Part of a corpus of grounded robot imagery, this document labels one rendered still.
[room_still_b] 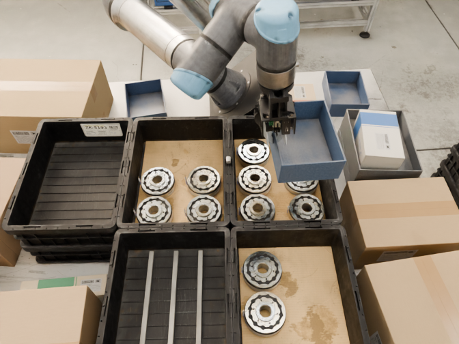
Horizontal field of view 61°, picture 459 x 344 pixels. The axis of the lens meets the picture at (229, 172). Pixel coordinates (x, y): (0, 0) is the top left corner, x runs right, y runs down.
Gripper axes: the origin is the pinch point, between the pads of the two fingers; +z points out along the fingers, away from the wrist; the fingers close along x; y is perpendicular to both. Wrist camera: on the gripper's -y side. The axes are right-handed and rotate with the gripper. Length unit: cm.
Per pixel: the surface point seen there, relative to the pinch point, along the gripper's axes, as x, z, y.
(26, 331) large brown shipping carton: -61, 17, 36
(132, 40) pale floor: -84, 106, -202
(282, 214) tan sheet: 2.1, 29.8, 5.1
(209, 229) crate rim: -18.5, 17.9, 14.0
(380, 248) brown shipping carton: 27.4, 30.3, 18.3
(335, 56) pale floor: 69, 119, -173
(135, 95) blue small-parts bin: -50, 38, -63
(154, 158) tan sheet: -36.8, 26.5, -18.5
